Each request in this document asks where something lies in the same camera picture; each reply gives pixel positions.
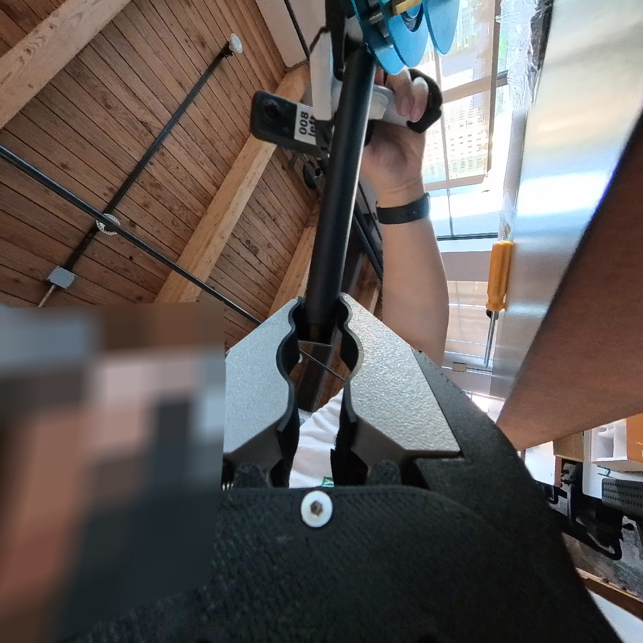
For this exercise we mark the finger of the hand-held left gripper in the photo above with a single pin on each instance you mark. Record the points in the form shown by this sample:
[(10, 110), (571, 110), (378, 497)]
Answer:
[(321, 75)]

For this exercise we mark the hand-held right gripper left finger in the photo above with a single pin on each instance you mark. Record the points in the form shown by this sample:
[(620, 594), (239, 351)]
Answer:
[(251, 392)]

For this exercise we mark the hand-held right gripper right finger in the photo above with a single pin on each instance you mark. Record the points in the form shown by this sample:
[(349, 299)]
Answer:
[(397, 402)]

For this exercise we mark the blue toy robot base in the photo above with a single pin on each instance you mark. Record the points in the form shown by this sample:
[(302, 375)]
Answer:
[(402, 45)]

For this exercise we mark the black electric screwdriver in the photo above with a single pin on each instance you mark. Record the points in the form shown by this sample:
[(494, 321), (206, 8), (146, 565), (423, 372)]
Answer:
[(341, 176)]

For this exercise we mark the person's left forearm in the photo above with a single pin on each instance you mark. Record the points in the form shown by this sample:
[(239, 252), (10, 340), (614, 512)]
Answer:
[(412, 276)]

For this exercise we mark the person's left hand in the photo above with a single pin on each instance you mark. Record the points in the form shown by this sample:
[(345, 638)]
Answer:
[(392, 160)]

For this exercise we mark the round ceiling lamp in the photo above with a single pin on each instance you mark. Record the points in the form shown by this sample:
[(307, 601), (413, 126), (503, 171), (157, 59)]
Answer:
[(234, 44)]

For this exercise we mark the black ceiling conduit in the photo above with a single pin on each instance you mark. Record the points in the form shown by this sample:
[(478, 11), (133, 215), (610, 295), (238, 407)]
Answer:
[(166, 128)]

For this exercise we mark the large window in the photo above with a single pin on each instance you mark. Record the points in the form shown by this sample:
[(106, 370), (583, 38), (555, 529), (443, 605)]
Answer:
[(467, 125)]

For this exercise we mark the black wristband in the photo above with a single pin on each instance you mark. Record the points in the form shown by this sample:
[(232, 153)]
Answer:
[(402, 212)]

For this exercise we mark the long black ceiling pipe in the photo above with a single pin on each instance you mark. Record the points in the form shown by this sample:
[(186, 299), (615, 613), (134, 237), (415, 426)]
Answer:
[(150, 251)]

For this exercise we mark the round white ceiling fixture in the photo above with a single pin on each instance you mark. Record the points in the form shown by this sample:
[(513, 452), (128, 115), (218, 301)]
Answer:
[(108, 224)]

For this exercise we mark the clear plastic bag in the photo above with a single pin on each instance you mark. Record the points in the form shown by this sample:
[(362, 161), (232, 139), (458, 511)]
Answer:
[(527, 60)]

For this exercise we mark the grey junction box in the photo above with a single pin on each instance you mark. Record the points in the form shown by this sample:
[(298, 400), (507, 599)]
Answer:
[(60, 277)]

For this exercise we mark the cardboard box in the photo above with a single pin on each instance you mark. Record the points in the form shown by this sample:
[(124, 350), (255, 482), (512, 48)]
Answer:
[(635, 437)]

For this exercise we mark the black perforated panel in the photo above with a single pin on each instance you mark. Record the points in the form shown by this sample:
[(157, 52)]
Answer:
[(623, 492)]

